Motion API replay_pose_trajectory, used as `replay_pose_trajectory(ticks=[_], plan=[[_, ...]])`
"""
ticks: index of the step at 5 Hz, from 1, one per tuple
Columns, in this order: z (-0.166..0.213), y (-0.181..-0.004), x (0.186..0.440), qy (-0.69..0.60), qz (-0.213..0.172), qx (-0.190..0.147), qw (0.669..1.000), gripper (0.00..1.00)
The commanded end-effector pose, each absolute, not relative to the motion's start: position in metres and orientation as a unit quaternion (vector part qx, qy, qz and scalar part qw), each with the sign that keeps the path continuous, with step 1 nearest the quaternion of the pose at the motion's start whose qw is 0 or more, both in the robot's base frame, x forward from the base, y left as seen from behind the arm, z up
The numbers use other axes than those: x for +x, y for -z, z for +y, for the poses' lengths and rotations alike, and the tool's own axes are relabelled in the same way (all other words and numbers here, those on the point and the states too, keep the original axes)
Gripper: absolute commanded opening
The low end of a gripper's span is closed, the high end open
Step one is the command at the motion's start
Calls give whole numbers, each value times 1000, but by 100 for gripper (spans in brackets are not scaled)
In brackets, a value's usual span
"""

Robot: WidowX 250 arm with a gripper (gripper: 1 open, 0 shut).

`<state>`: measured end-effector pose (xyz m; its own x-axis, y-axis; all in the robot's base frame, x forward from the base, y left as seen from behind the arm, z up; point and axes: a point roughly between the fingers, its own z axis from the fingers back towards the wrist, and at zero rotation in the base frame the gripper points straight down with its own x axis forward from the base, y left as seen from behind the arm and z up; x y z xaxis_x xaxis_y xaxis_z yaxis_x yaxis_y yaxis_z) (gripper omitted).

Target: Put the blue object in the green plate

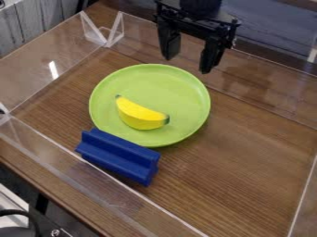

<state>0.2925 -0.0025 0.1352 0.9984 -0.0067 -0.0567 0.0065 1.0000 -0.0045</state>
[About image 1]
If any green plate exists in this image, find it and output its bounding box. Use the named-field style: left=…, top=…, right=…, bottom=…
left=88, top=64, right=211, bottom=147

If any clear acrylic enclosure wall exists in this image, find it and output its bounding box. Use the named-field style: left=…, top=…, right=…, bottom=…
left=0, top=6, right=317, bottom=237

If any blue plastic block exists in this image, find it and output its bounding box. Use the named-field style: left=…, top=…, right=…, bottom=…
left=74, top=129, right=160, bottom=186

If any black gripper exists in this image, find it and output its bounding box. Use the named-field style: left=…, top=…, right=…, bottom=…
left=155, top=0, right=242, bottom=74

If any yellow toy banana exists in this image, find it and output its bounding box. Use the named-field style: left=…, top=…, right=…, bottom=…
left=115, top=94, right=169, bottom=131

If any black cable lower left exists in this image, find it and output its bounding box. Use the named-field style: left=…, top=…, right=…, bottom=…
left=0, top=208, right=41, bottom=237

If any black device with screw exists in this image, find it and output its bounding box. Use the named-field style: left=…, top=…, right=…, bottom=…
left=28, top=213, right=74, bottom=237

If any clear acrylic corner bracket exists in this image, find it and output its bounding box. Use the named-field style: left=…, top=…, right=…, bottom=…
left=78, top=11, right=125, bottom=48

